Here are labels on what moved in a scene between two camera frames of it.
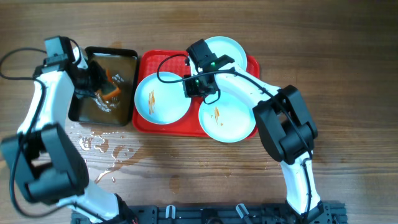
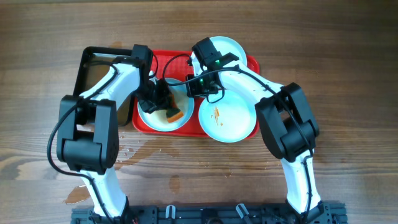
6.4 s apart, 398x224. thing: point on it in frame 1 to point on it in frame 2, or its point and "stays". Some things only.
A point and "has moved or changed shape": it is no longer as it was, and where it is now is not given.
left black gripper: (99, 78) to (161, 102)
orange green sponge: (109, 89) has moved or changed shape
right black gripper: (190, 91) stays
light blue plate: (228, 120) stays
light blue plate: (226, 51) stays
